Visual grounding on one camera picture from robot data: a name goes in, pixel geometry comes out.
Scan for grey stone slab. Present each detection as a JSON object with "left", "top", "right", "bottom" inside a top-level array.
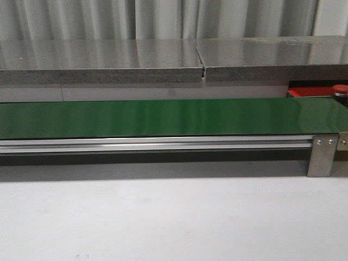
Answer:
[
  {"left": 196, "top": 36, "right": 347, "bottom": 82},
  {"left": 1, "top": 39, "right": 203, "bottom": 85}
]

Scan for grey pleated curtain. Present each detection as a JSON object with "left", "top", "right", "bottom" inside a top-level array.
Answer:
[{"left": 1, "top": 1, "right": 319, "bottom": 40}]

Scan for aluminium conveyor side rail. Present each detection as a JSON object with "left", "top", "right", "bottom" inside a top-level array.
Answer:
[{"left": 1, "top": 135, "right": 313, "bottom": 154}]

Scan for green conveyor belt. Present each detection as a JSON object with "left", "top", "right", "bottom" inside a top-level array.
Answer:
[{"left": 1, "top": 98, "right": 347, "bottom": 140}]

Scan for left grey stone slab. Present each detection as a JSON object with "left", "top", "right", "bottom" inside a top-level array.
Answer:
[{"left": 1, "top": 39, "right": 203, "bottom": 85}]

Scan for metal conveyor support bracket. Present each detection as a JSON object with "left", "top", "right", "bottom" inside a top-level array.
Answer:
[{"left": 307, "top": 134, "right": 338, "bottom": 177}]

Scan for red plastic tray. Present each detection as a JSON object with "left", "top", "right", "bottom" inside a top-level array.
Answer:
[{"left": 288, "top": 86, "right": 337, "bottom": 101}]

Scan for conveyor end plate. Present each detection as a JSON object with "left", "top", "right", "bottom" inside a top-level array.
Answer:
[{"left": 335, "top": 132, "right": 348, "bottom": 161}]

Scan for right grey stone slab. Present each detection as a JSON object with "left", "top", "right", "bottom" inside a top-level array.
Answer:
[{"left": 196, "top": 36, "right": 347, "bottom": 82}]

